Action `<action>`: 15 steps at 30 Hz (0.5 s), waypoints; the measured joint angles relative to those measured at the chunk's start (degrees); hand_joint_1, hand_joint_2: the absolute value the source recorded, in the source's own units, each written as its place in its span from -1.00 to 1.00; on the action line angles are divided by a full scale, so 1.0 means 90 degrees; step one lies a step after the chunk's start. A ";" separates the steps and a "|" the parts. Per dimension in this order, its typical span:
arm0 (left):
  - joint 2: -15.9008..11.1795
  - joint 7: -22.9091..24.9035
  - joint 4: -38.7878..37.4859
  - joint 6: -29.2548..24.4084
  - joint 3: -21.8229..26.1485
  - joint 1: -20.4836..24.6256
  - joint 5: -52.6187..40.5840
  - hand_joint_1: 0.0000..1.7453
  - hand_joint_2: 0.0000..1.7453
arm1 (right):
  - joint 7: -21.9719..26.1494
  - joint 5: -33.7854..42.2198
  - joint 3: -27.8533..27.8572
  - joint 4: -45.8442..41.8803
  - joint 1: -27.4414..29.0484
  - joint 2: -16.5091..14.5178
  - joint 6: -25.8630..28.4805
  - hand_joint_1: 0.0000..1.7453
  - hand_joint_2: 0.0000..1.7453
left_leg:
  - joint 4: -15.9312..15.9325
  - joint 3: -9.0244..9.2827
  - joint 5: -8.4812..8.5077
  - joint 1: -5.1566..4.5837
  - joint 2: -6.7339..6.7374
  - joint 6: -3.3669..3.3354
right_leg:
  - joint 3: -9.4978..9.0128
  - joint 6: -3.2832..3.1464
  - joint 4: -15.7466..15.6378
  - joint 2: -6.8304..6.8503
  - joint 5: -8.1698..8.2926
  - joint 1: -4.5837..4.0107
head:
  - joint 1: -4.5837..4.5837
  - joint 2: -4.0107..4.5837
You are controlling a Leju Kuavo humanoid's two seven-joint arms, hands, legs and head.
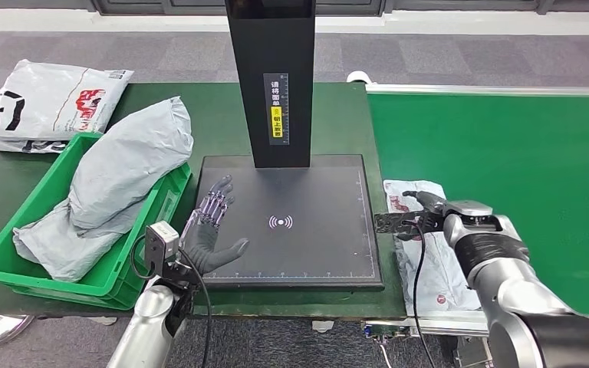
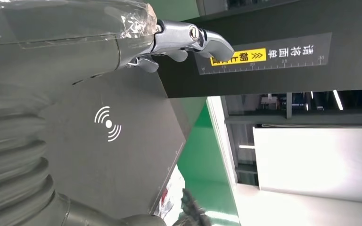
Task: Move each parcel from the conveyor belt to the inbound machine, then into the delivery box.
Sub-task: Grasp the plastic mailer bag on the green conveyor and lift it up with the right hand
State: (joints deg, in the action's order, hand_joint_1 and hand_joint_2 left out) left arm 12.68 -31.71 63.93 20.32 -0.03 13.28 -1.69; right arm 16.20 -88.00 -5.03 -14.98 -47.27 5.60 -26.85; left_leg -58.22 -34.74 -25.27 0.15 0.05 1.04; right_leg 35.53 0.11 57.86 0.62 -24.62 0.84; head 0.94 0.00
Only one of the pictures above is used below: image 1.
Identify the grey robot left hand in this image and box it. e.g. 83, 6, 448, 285
179, 175, 251, 275

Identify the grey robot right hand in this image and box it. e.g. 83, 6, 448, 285
396, 190, 494, 242

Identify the grey mailer bag red print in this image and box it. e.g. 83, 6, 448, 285
12, 198, 148, 283
383, 179, 482, 312
68, 96, 195, 232

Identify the green conveyor belt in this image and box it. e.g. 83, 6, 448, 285
367, 93, 589, 318

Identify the black inbound scanner machine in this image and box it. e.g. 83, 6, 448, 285
192, 0, 384, 291

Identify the small blue circuit board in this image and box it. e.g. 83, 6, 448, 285
363, 323, 410, 341

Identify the black yellow ruler label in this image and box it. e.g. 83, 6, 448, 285
263, 73, 291, 146

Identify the green plastic crate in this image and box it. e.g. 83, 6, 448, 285
0, 132, 192, 311

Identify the white mailer bag black print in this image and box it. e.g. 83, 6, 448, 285
0, 138, 72, 154

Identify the white mailer bag black-red print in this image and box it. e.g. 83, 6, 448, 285
0, 59, 134, 142

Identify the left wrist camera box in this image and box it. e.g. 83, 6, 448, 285
143, 222, 180, 275

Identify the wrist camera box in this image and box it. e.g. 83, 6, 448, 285
373, 212, 443, 237
143, 222, 180, 275

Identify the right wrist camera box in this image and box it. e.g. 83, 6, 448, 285
373, 212, 443, 237

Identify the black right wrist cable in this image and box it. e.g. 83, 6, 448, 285
406, 221, 438, 368

